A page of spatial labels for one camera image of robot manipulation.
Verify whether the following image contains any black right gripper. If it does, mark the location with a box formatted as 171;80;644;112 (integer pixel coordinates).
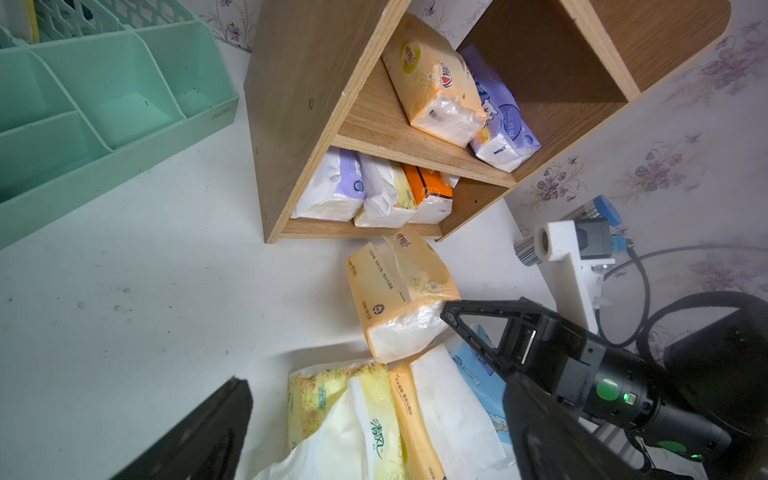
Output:
440;297;660;429

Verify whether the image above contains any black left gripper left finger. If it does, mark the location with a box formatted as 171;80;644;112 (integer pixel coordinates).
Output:
114;377;253;480

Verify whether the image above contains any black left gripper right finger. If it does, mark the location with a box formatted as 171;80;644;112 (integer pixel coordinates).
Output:
503;373;641;479

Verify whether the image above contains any light blue tissue pack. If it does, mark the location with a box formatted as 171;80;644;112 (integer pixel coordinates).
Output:
445;335;512;446

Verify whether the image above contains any pale orange tissue pack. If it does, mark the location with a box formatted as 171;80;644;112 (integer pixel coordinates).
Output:
346;225;460;364
381;13;486;148

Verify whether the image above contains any orange flower tissue pack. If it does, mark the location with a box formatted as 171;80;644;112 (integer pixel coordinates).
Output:
389;345;509;479

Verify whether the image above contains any yellow green tissue pack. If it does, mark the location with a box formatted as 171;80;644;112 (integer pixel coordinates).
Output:
256;359;408;479

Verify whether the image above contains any purple bear tissue pack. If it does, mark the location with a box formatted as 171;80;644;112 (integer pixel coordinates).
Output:
460;45;541;173

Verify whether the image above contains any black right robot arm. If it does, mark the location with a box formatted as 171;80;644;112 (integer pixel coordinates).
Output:
441;292;767;479

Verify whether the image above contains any bright orange tissue pack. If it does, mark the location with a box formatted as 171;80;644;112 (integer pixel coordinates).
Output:
402;164;459;225

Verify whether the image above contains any white yellow tissue pack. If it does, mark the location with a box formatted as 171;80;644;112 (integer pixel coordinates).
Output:
353;153;418;228

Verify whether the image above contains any white purple tissue pack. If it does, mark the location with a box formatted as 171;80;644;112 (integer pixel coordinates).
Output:
291;147;366;222

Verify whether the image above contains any wooden three-tier shelf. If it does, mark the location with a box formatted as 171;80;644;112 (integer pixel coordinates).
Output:
244;1;732;243

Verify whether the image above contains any blue capped striped cylinder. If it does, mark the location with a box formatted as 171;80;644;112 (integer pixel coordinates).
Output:
514;195;623;266

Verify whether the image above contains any mint green desk organizer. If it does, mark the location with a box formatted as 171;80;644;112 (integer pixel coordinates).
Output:
1;1;239;246

